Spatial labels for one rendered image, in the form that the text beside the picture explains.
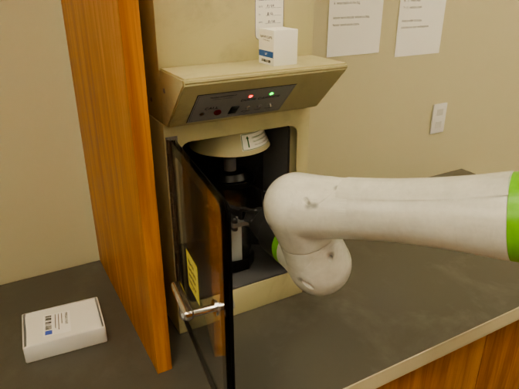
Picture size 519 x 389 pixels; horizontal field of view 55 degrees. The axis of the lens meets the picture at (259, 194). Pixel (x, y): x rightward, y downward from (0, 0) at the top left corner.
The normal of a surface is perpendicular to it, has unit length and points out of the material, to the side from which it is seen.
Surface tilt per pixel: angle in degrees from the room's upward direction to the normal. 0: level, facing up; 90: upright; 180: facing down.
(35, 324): 0
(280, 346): 0
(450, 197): 47
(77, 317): 0
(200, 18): 90
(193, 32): 90
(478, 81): 90
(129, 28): 90
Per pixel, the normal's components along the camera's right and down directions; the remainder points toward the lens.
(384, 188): -0.42, -0.66
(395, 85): 0.49, 0.36
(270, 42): -0.86, 0.21
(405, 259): 0.00, -0.91
